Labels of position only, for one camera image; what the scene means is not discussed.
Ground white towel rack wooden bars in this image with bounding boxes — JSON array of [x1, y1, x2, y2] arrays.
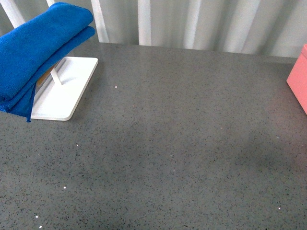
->
[[31, 57, 98, 121]]

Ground pink box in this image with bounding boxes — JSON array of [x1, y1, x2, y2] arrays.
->
[[286, 44, 307, 113]]

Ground blue microfiber cloth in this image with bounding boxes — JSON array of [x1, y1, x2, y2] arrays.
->
[[0, 2, 95, 122]]

